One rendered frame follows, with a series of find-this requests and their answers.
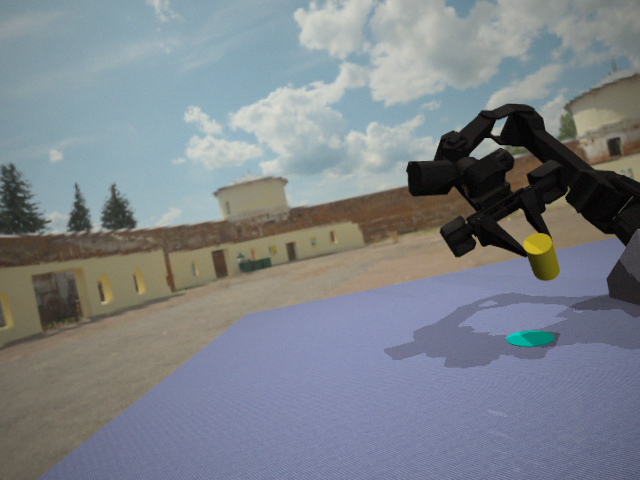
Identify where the yellow cylinder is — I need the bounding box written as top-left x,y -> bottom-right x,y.
523,233 -> 560,280

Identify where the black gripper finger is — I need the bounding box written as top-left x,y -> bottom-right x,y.
519,184 -> 552,240
471,213 -> 527,257

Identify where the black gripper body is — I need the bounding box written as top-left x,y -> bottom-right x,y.
440,160 -> 568,257

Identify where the cyan flat circle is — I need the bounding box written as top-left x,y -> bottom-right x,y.
506,330 -> 554,347

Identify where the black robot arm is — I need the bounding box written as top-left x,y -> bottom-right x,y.
406,104 -> 640,246

